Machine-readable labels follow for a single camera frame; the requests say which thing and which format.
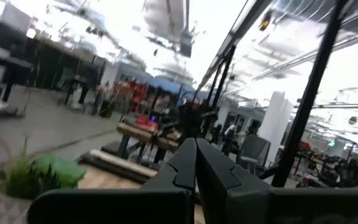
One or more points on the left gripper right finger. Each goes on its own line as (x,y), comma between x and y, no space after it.
(222,193)

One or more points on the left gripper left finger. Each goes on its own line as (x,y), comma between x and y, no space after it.
(182,174)

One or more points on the gray chair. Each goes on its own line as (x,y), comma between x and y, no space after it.
(255,152)

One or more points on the person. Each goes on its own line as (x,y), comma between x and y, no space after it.
(230,137)
(104,96)

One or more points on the wooden workbench table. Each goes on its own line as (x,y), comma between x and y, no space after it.
(141,133)

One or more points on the succulent in white patterned pot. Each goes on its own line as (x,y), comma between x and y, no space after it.
(57,169)

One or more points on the black metal rig frame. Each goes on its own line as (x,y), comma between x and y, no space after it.
(309,93)

